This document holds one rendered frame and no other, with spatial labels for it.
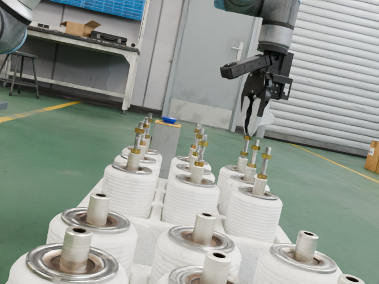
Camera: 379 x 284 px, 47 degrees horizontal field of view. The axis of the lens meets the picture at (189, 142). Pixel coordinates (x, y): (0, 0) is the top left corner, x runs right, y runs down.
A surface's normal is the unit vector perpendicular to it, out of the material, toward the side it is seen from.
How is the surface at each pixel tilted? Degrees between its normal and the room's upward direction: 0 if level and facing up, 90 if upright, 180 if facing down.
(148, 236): 90
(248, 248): 90
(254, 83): 90
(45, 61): 90
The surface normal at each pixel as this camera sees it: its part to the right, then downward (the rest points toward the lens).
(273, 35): -0.29, 0.04
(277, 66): 0.46, 0.19
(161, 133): 0.02, 0.12
